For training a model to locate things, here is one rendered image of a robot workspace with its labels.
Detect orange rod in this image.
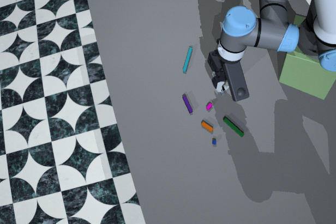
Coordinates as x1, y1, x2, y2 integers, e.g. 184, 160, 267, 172
201, 122, 213, 132

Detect green rod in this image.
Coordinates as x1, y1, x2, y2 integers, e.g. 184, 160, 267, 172
224, 118, 244, 137

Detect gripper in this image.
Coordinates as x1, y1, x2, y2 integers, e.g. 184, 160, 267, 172
207, 49, 241, 92

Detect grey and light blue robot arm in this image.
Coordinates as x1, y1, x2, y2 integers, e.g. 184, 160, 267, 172
218, 0, 336, 101

